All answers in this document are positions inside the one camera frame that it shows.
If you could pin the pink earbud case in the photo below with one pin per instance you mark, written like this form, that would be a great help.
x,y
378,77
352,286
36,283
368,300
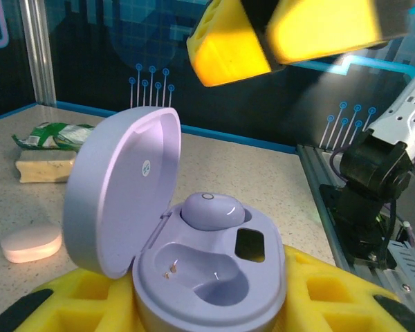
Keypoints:
x,y
31,243

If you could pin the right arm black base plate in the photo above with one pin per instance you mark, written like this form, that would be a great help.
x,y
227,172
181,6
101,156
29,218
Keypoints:
x,y
326,197

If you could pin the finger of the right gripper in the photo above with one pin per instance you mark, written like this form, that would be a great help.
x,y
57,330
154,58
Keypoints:
x,y
228,45
332,27

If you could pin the lavender earbud case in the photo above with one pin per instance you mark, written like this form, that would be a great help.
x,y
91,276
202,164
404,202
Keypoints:
x,y
124,173

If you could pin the lavender earbud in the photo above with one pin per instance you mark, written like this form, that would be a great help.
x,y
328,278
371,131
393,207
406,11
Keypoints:
x,y
211,211

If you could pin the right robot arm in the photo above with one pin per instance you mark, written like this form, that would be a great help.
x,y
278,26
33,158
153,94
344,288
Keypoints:
x,y
373,166

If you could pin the aluminium frame post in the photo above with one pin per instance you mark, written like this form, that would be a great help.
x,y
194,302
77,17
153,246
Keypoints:
x,y
38,52

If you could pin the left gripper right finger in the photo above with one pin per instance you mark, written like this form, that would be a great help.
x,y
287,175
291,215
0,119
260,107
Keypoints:
x,y
349,304

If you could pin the green snack packet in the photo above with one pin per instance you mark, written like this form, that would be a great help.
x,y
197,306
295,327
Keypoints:
x,y
55,133

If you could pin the blue table border strip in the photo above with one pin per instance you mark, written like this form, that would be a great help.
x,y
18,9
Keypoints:
x,y
228,135

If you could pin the long aluminium mounting rail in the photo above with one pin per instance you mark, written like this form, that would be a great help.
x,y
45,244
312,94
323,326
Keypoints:
x,y
311,162

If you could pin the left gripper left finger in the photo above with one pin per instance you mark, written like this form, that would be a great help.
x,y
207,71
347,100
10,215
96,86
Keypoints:
x,y
72,304

